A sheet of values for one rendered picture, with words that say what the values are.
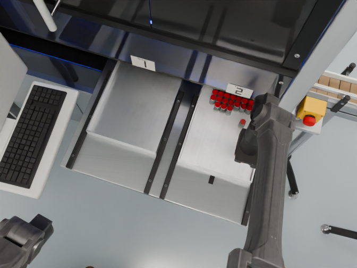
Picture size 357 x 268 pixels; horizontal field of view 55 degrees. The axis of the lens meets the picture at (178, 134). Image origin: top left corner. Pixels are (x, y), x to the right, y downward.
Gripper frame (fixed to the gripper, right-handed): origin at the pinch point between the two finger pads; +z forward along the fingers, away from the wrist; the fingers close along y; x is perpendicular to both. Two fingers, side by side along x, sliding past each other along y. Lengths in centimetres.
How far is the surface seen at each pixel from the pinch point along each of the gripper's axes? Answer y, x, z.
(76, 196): 4, 76, 109
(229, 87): 25.4, 9.2, 0.3
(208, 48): 22.6, 18.5, -17.5
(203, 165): 4.2, 10.4, 19.0
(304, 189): 47, -53, 100
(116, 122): 10.3, 45.1, 18.2
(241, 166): 7.4, -2.6, 18.3
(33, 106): 10, 79, 24
